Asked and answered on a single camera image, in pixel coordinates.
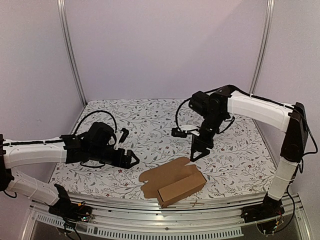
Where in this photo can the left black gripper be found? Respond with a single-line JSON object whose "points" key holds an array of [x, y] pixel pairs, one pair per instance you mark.
{"points": [[126, 159]]}

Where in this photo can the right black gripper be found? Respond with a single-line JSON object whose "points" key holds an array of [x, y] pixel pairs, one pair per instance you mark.
{"points": [[203, 142]]}

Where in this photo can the brown cardboard box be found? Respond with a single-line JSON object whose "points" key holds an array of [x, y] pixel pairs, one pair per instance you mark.
{"points": [[172, 182]]}

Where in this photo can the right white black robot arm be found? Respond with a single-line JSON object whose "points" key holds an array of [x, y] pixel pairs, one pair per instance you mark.
{"points": [[230, 100]]}

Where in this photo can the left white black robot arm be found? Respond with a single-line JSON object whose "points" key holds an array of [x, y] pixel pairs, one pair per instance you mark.
{"points": [[101, 143]]}

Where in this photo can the floral patterned table mat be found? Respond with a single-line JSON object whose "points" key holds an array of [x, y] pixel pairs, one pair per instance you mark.
{"points": [[238, 164]]}

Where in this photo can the small wooden stick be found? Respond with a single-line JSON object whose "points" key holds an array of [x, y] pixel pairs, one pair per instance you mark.
{"points": [[196, 203]]}

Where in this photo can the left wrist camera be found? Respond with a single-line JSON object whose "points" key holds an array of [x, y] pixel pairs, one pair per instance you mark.
{"points": [[120, 137]]}

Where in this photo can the aluminium front rail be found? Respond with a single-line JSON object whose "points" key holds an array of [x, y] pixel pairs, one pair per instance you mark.
{"points": [[129, 219]]}

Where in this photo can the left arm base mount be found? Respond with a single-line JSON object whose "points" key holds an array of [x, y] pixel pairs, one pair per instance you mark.
{"points": [[76, 212]]}

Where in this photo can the right aluminium frame post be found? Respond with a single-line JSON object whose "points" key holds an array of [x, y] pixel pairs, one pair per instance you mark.
{"points": [[270, 5]]}

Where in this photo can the aluminium frame post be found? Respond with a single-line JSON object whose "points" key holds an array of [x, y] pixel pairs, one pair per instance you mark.
{"points": [[270, 5], [61, 6]]}

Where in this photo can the left aluminium frame post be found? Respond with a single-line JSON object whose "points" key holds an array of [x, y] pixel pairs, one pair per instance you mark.
{"points": [[61, 6]]}

